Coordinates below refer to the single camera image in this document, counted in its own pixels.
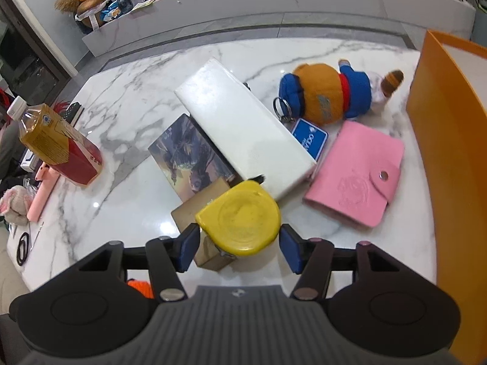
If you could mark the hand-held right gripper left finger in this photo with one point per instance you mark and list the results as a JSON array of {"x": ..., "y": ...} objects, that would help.
[{"x": 188, "y": 249}]

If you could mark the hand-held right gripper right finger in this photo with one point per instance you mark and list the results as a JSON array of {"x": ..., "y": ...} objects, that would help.
[{"x": 291, "y": 253}]

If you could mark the yellow tape measure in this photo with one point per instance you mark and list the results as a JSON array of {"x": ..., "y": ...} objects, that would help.
[{"x": 237, "y": 222}]

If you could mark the pink snap wallet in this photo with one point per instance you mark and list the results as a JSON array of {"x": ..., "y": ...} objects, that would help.
[{"x": 350, "y": 175}]

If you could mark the orange blue plush toy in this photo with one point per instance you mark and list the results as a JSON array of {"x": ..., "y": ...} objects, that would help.
[{"x": 327, "y": 91}]

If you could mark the yellow bench seat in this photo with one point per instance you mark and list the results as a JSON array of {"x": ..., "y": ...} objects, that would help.
[{"x": 452, "y": 167}]

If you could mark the small brown cardboard box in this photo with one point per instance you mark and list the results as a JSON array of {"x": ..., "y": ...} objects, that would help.
[{"x": 194, "y": 213}]

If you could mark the orange knitted item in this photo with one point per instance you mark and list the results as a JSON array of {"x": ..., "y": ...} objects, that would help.
[{"x": 140, "y": 289}]

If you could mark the dark illustrated flat box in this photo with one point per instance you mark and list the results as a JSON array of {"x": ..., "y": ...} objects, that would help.
[{"x": 186, "y": 159}]

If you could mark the blue plastic card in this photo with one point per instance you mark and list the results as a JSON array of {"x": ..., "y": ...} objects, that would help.
[{"x": 310, "y": 137}]

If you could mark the long white box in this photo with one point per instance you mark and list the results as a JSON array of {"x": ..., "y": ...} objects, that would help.
[{"x": 243, "y": 137}]

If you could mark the pink stick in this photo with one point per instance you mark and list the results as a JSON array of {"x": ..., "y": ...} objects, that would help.
[{"x": 42, "y": 196}]

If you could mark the tea bottle red label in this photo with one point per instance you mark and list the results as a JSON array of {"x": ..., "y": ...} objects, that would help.
[{"x": 57, "y": 144}]

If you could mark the black remote control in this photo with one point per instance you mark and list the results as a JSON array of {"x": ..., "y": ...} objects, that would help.
[{"x": 73, "y": 112}]

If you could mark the grey pink plush toy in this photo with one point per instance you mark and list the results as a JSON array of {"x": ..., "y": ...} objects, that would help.
[{"x": 15, "y": 203}]

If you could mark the red feathery item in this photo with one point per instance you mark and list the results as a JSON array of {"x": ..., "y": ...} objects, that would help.
[{"x": 59, "y": 107}]

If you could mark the white marble tv console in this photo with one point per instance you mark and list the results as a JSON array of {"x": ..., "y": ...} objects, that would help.
[{"x": 247, "y": 7}]

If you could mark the blue white plush bag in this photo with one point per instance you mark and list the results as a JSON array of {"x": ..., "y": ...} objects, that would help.
[{"x": 114, "y": 7}]

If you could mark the gold vase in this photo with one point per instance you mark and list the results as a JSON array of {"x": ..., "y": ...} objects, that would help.
[{"x": 89, "y": 7}]

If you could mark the dried wheat bundle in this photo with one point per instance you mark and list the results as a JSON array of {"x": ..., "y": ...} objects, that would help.
[{"x": 68, "y": 0}]

